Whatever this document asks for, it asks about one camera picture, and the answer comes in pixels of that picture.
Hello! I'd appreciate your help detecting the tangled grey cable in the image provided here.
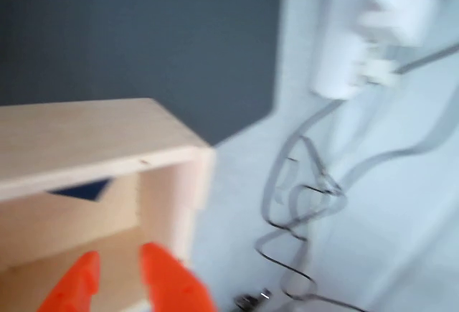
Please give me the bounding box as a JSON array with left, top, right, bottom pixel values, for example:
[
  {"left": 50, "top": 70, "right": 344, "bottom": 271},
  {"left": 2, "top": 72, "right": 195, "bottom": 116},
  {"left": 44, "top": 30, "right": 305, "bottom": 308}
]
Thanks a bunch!
[{"left": 255, "top": 98, "right": 459, "bottom": 312}]

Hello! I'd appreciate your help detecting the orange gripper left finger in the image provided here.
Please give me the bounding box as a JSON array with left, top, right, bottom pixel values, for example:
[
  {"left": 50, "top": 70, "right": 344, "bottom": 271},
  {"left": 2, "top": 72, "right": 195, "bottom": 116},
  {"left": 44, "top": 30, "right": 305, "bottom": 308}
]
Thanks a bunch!
[{"left": 37, "top": 250, "right": 102, "bottom": 312}]

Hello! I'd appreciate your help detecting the blue cube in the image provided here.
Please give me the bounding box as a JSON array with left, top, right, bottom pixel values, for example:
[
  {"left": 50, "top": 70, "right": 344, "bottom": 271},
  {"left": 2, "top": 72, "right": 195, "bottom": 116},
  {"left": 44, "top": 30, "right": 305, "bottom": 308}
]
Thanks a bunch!
[{"left": 46, "top": 178, "right": 113, "bottom": 204}]

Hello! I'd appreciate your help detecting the white plug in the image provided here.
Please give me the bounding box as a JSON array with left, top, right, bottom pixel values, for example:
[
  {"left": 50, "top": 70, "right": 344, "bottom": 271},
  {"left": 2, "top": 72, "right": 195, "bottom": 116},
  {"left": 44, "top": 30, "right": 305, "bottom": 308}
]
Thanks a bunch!
[{"left": 349, "top": 57, "right": 399, "bottom": 86}]

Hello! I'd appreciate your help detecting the dark grey mat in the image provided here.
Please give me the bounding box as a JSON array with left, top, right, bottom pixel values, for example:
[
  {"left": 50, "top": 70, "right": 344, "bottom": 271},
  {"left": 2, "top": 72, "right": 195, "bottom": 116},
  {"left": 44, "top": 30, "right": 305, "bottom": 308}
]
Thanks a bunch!
[{"left": 0, "top": 0, "right": 286, "bottom": 148}]

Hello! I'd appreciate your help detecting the open wooden box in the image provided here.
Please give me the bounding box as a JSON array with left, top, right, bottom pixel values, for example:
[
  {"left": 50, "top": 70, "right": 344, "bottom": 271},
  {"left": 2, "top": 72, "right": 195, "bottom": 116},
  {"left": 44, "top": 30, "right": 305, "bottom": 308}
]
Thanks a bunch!
[{"left": 0, "top": 97, "right": 217, "bottom": 312}]

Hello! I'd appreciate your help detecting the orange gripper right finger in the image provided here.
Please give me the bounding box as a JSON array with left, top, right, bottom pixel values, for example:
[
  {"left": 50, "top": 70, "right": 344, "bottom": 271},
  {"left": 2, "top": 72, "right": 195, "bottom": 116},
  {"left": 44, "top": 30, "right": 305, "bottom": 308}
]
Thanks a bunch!
[{"left": 138, "top": 242, "right": 218, "bottom": 312}]

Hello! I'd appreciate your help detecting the white power strip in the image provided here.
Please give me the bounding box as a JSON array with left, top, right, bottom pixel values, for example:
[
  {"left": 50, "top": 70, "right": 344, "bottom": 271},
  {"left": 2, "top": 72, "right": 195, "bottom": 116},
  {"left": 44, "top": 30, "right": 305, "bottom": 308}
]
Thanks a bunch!
[{"left": 310, "top": 0, "right": 370, "bottom": 100}]

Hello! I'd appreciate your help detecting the small metal connector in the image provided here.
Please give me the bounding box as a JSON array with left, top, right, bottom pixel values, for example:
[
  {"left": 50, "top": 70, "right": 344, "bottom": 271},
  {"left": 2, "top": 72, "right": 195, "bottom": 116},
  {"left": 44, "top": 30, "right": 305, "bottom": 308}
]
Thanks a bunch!
[{"left": 235, "top": 288, "right": 274, "bottom": 310}]

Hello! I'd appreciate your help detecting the white power adapter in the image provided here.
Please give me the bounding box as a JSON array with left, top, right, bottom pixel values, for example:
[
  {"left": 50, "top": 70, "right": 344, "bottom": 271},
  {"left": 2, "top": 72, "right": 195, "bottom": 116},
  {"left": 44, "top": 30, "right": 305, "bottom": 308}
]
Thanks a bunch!
[{"left": 358, "top": 0, "right": 437, "bottom": 46}]

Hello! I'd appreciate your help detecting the straight grey cable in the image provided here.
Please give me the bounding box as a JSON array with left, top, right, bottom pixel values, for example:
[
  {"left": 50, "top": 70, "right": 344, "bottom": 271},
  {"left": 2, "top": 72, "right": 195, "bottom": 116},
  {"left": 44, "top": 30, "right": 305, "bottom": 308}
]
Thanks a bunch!
[{"left": 394, "top": 43, "right": 459, "bottom": 75}]

